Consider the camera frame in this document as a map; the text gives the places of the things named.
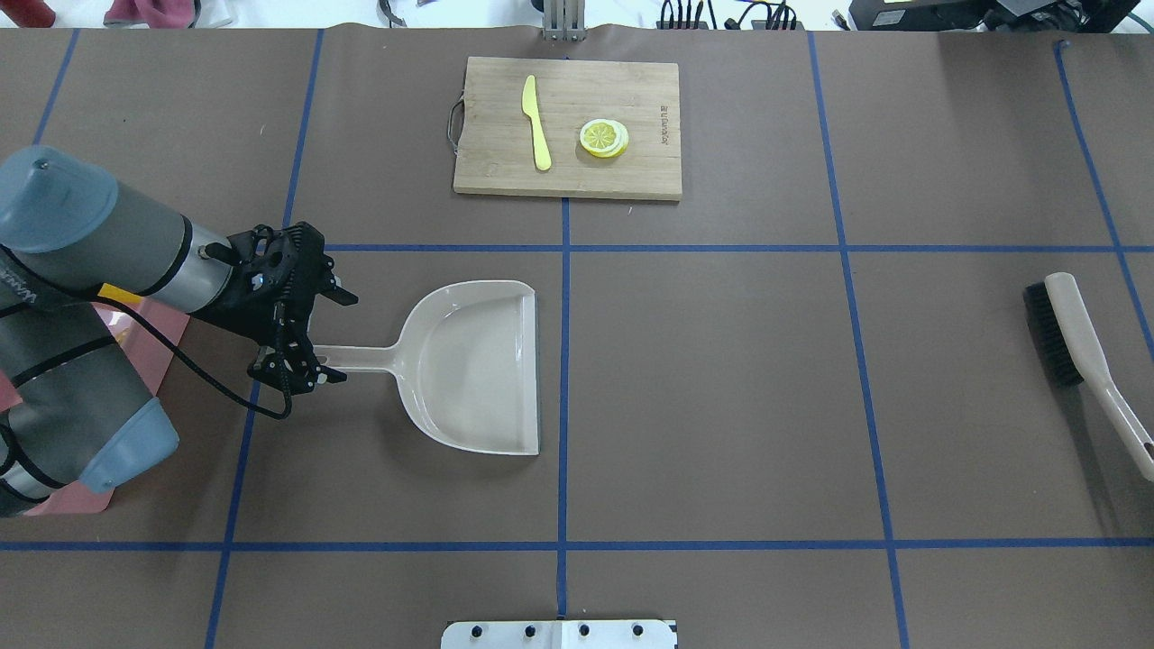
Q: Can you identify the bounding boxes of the toy lemon slices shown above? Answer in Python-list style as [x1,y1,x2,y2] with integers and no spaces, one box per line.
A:
[578,118,630,159]

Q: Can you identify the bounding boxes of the toy yellow corn cob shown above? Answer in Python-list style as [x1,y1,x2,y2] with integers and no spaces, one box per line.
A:
[98,283,143,306]

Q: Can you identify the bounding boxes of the white plastic dustpan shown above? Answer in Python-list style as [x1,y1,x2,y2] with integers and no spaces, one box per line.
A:
[314,279,541,456]

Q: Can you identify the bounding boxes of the yellow plastic knife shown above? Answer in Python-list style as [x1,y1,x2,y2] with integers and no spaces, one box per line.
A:
[520,75,553,172]

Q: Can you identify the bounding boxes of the white brush with black bristles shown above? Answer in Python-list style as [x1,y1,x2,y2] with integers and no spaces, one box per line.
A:
[1022,273,1153,483]

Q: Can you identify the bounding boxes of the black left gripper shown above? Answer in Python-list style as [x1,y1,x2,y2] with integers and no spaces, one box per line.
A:
[192,222,360,396]

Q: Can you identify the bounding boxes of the wooden cutting board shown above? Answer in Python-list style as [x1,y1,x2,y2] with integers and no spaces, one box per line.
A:
[454,55,683,202]

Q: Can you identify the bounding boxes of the pink plastic bin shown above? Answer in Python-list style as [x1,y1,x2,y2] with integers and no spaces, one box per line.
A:
[3,298,188,517]

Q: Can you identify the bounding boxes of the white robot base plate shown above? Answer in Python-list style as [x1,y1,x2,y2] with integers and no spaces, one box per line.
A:
[440,619,679,648]

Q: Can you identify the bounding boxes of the red water bottle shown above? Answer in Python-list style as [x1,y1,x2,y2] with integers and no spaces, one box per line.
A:
[1,0,57,29]

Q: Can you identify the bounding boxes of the pink cloth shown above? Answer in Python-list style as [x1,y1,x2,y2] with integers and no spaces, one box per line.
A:
[102,0,201,29]

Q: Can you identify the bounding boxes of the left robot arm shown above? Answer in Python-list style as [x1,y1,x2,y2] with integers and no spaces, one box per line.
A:
[1,146,358,517]

